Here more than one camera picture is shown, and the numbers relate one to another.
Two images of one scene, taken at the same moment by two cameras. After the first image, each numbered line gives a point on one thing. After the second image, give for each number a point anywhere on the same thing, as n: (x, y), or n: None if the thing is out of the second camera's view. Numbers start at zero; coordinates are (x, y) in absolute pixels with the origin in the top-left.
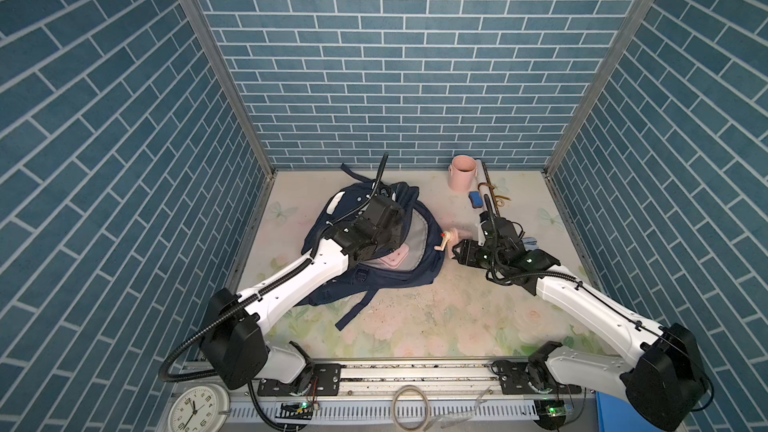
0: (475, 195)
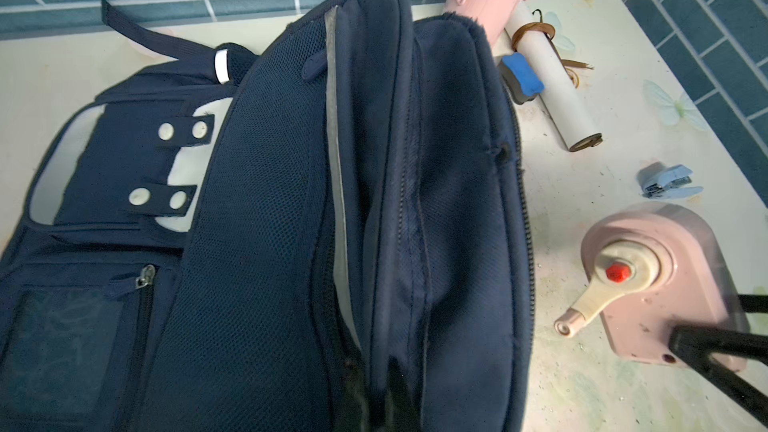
0: (519, 78)
